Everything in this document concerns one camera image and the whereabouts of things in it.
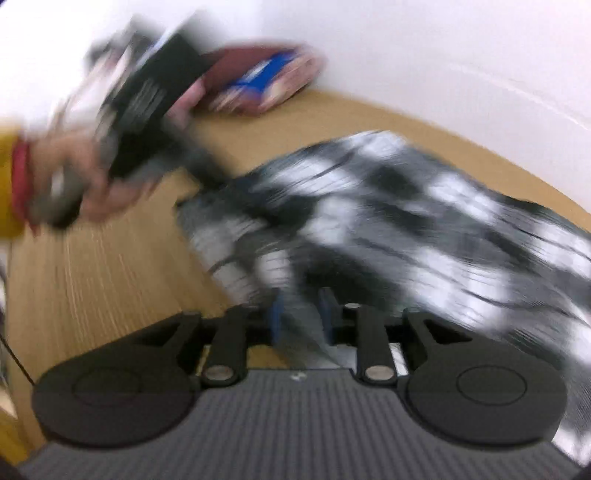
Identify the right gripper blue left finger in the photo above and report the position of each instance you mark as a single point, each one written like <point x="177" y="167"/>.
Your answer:
<point x="230" y="336"/>

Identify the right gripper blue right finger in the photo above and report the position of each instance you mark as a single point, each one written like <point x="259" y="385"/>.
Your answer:
<point x="364" y="328"/>

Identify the black white plaid shirt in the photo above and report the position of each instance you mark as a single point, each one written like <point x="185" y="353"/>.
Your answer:
<point x="383" y="223"/>

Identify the person left hand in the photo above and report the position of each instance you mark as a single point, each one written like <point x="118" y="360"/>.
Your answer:
<point x="80" y="151"/>

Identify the white garment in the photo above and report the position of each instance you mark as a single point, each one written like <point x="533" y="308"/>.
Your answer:
<point x="81" y="108"/>

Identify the maroon blue printed garment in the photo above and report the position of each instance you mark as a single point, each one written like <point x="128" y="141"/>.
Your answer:
<point x="253" y="78"/>

